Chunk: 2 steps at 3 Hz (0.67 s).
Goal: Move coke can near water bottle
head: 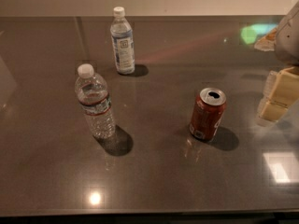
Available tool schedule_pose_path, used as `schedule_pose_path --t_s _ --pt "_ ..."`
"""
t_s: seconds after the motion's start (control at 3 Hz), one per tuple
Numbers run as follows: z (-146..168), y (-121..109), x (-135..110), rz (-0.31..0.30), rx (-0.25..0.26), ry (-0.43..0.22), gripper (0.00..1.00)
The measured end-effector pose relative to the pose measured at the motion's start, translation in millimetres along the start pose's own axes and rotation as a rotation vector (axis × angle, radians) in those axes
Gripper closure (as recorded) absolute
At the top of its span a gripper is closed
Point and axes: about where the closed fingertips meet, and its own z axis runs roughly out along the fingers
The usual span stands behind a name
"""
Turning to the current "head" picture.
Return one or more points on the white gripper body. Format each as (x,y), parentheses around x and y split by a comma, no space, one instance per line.
(290,37)

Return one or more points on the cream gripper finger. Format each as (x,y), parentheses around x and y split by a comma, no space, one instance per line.
(281,91)

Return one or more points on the red coke can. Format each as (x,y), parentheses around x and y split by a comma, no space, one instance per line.
(209,106)

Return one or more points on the water bottle blue white label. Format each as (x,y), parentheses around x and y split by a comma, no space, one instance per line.
(123,43)

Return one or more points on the clear water bottle red label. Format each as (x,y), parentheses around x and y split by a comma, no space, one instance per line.
(93,95)

